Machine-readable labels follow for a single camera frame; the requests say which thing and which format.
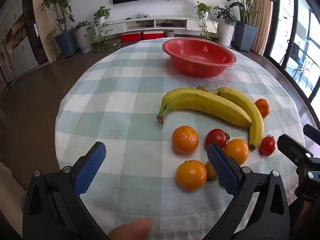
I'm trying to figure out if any plant in white ribbed pot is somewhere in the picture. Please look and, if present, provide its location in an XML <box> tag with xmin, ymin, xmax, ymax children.
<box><xmin>75</xmin><ymin>21</ymin><xmax>93</xmax><ymax>53</ymax></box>

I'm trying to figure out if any yellow banana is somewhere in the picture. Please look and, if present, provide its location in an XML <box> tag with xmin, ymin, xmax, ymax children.
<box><xmin>210</xmin><ymin>87</ymin><xmax>265</xmax><ymax>150</ymax></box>
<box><xmin>156</xmin><ymin>88</ymin><xmax>252</xmax><ymax>127</ymax></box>

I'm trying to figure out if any small-leaf tree in blue pot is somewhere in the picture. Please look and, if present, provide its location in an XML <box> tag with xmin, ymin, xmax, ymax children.
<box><xmin>37</xmin><ymin>0</ymin><xmax>79</xmax><ymax>58</ymax></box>

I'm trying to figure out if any checkered tablecloth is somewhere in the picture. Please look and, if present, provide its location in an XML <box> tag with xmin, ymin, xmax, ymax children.
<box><xmin>54</xmin><ymin>38</ymin><xmax>307</xmax><ymax>240</ymax></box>

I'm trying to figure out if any smooth orange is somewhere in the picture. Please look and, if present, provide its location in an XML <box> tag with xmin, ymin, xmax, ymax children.
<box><xmin>223</xmin><ymin>139</ymin><xmax>249</xmax><ymax>166</ymax></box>
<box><xmin>176</xmin><ymin>160</ymin><xmax>208</xmax><ymax>190</ymax></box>

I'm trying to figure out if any small orange tangerine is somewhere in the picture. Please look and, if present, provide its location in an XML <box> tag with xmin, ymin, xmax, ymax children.
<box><xmin>254</xmin><ymin>98</ymin><xmax>270</xmax><ymax>118</ymax></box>

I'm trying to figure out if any beige curtain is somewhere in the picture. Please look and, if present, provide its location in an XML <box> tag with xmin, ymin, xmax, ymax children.
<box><xmin>251</xmin><ymin>0</ymin><xmax>274</xmax><ymax>55</ymax></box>

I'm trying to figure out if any trailing plant on stand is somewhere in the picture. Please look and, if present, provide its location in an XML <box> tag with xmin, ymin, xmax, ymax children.
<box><xmin>194</xmin><ymin>1</ymin><xmax>216</xmax><ymax>40</ymax></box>

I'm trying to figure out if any person's right forearm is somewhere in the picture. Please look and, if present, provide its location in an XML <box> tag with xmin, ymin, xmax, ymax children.
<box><xmin>289</xmin><ymin>200</ymin><xmax>320</xmax><ymax>240</ymax></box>

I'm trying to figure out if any bushy plant in white pot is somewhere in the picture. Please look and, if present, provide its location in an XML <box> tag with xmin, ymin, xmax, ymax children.
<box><xmin>214</xmin><ymin>6</ymin><xmax>237</xmax><ymax>47</ymax></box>

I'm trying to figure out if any large-leaf plant in blue pot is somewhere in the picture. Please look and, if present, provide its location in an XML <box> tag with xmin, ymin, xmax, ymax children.
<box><xmin>221</xmin><ymin>0</ymin><xmax>277</xmax><ymax>53</ymax></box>

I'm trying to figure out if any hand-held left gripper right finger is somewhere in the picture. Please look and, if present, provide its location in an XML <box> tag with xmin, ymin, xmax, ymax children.
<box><xmin>205</xmin><ymin>142</ymin><xmax>290</xmax><ymax>240</ymax></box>

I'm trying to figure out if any red storage box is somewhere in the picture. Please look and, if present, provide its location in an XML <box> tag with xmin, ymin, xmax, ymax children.
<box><xmin>121</xmin><ymin>32</ymin><xmax>141</xmax><ymax>43</ymax></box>
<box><xmin>142</xmin><ymin>30</ymin><xmax>164</xmax><ymax>40</ymax></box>

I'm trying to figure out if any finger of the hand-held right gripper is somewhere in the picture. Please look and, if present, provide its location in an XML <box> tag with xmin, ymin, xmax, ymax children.
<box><xmin>303</xmin><ymin>124</ymin><xmax>320</xmax><ymax>139</ymax></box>
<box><xmin>277</xmin><ymin>134</ymin><xmax>320</xmax><ymax>200</ymax></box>

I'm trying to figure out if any person's left hand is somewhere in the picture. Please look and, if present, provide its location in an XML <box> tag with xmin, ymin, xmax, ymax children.
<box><xmin>107</xmin><ymin>218</ymin><xmax>153</xmax><ymax>240</ymax></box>

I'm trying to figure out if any red tomato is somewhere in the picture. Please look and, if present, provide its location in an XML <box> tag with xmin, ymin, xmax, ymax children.
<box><xmin>204</xmin><ymin>128</ymin><xmax>230</xmax><ymax>149</ymax></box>
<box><xmin>259</xmin><ymin>134</ymin><xmax>276</xmax><ymax>157</ymax></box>

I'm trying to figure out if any small round yellowish fruit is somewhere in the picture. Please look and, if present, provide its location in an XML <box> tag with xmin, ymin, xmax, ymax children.
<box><xmin>205</xmin><ymin>160</ymin><xmax>218</xmax><ymax>180</ymax></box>

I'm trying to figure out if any white television cabinet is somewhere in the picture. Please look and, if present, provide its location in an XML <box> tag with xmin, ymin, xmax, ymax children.
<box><xmin>94</xmin><ymin>17</ymin><xmax>219</xmax><ymax>39</ymax></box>

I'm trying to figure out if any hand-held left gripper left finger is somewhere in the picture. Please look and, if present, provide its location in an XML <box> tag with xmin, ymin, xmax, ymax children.
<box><xmin>22</xmin><ymin>141</ymin><xmax>107</xmax><ymax>240</ymax></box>

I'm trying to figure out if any black outdoor chair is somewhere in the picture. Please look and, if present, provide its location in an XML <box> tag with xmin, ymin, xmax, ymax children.
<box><xmin>285</xmin><ymin>40</ymin><xmax>316</xmax><ymax>85</ymax></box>

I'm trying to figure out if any red plastic colander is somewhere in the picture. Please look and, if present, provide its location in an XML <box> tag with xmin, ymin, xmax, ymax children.
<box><xmin>162</xmin><ymin>37</ymin><xmax>237</xmax><ymax>78</ymax></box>

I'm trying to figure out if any trailing ivy plant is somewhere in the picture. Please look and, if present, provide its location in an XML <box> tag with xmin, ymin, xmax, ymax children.
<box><xmin>89</xmin><ymin>6</ymin><xmax>121</xmax><ymax>53</ymax></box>

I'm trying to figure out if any glass sliding door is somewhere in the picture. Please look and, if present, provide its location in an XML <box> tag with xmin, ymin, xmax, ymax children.
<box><xmin>269</xmin><ymin>0</ymin><xmax>320</xmax><ymax>100</ymax></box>

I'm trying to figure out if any wrinkled orange tangerine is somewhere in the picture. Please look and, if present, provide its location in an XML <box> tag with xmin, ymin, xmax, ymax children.
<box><xmin>172</xmin><ymin>126</ymin><xmax>199</xmax><ymax>154</ymax></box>

